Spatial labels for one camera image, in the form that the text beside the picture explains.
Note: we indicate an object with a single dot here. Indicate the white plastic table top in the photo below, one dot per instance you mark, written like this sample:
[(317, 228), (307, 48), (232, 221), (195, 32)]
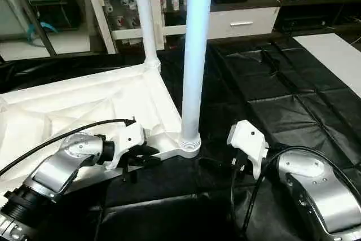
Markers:
[(84, 100)]

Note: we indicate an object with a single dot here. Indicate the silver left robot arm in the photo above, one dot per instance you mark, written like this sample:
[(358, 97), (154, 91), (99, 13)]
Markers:
[(62, 167)]

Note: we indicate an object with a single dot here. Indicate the black table mat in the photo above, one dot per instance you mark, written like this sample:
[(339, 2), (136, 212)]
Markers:
[(293, 94)]

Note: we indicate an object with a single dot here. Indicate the white drawer unit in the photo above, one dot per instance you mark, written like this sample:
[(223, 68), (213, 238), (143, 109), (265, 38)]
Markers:
[(242, 22)]

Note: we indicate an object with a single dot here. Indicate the white glass door cabinet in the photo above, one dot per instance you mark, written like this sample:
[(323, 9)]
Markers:
[(124, 9)]

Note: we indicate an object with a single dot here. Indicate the blue plastic stool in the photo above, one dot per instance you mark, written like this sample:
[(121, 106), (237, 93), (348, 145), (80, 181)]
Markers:
[(39, 29)]

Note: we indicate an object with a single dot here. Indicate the black low media cabinet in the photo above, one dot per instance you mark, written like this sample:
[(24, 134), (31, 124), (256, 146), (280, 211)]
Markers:
[(316, 9)]

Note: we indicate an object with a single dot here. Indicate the grey metal frame post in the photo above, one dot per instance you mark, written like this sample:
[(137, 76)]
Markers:
[(34, 12)]

